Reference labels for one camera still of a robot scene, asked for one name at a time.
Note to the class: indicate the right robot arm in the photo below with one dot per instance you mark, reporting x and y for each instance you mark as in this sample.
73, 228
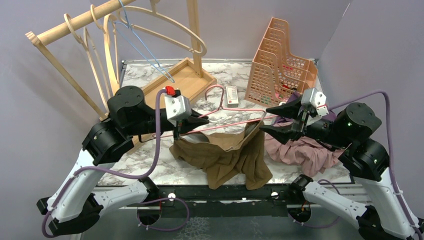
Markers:
388, 217

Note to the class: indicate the wooden clothes rack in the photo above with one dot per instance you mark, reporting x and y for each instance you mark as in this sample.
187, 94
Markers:
187, 74

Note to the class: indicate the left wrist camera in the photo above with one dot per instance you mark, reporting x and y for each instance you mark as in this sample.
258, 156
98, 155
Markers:
177, 106

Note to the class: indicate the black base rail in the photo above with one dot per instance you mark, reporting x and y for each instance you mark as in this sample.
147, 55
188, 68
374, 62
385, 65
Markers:
230, 200

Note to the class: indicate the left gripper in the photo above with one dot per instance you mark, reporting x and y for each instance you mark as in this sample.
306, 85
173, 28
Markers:
188, 124

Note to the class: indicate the brown skirt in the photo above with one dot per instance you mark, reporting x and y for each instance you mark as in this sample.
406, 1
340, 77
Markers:
224, 155

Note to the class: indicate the small white red box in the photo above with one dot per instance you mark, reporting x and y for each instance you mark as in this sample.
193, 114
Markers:
232, 99

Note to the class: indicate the blue wire hanger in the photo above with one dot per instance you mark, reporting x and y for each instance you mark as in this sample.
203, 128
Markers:
156, 65

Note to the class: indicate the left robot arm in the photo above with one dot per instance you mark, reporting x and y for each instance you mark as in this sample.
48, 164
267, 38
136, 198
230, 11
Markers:
74, 207

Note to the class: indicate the pink skirt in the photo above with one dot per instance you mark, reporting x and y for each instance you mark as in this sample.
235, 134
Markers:
312, 157

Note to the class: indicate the pink wire hanger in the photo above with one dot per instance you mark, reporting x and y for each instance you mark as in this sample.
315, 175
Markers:
264, 116

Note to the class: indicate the purple garment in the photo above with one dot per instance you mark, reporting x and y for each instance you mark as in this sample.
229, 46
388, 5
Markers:
331, 115

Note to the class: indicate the peach plastic file organizer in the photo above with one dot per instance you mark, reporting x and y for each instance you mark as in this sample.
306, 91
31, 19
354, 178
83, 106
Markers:
275, 72

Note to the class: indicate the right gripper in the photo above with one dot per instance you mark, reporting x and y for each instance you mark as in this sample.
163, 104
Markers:
292, 108

